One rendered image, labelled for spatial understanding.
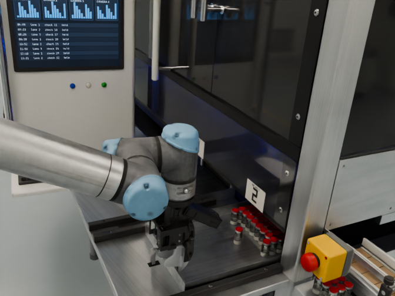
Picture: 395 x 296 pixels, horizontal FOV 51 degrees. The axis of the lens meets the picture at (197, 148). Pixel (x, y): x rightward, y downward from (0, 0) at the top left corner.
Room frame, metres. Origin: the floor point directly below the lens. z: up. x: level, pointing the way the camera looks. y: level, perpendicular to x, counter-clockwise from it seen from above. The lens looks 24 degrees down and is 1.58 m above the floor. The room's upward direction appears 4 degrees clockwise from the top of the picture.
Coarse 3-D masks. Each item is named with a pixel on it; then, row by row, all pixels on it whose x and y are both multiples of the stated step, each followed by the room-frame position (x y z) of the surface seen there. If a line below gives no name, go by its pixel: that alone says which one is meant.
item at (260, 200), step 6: (246, 186) 1.01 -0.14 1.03; (252, 186) 0.98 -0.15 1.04; (246, 192) 1.00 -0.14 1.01; (252, 192) 0.98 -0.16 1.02; (258, 192) 0.96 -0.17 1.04; (264, 192) 0.94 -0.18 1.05; (246, 198) 1.00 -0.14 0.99; (258, 198) 0.95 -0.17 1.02; (264, 198) 0.93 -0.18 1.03; (258, 204) 0.95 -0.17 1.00
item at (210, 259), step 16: (224, 208) 1.08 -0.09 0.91; (224, 224) 1.03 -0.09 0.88; (240, 224) 1.03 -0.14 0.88; (208, 240) 0.94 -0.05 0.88; (224, 240) 0.95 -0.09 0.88; (192, 256) 0.87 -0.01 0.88; (208, 256) 0.88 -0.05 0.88; (224, 256) 0.88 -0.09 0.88; (240, 256) 0.89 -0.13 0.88; (256, 256) 0.89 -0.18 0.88; (272, 256) 0.90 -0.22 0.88; (176, 272) 0.77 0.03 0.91; (192, 272) 0.81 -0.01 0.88; (208, 272) 0.82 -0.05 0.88; (224, 272) 0.78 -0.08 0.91; (240, 272) 0.80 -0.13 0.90
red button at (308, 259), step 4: (304, 256) 0.74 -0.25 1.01; (308, 256) 0.73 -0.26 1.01; (312, 256) 0.73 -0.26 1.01; (300, 260) 0.74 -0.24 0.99; (304, 260) 0.73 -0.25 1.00; (308, 260) 0.73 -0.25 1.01; (312, 260) 0.73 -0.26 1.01; (316, 260) 0.73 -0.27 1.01; (304, 264) 0.73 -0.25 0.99; (308, 264) 0.72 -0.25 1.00; (312, 264) 0.72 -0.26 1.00; (316, 264) 0.72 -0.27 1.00; (304, 268) 0.73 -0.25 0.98; (308, 268) 0.72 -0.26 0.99; (312, 268) 0.72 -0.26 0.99; (316, 268) 0.72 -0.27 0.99
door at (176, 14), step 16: (176, 0) 1.49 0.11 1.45; (160, 16) 1.61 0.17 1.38; (176, 16) 1.49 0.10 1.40; (208, 16) 1.29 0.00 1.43; (160, 32) 1.61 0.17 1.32; (176, 32) 1.48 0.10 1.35; (192, 32) 1.37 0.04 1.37; (208, 32) 1.28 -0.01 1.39; (160, 48) 1.60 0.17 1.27; (176, 48) 1.48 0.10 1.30; (192, 48) 1.37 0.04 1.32; (208, 48) 1.27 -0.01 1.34; (176, 64) 1.47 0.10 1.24; (192, 64) 1.36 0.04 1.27; (208, 64) 1.27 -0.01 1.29; (192, 80) 1.35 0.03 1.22; (208, 80) 1.26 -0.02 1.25
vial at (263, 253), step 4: (264, 240) 0.90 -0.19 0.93; (268, 240) 0.90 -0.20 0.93; (264, 244) 0.89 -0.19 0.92; (268, 244) 0.89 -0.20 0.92; (264, 248) 0.89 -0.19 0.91; (268, 248) 0.89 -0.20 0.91; (260, 252) 0.90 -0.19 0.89; (264, 252) 0.89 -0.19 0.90; (268, 252) 0.89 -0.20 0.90; (264, 256) 0.89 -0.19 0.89; (268, 256) 0.89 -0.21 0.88
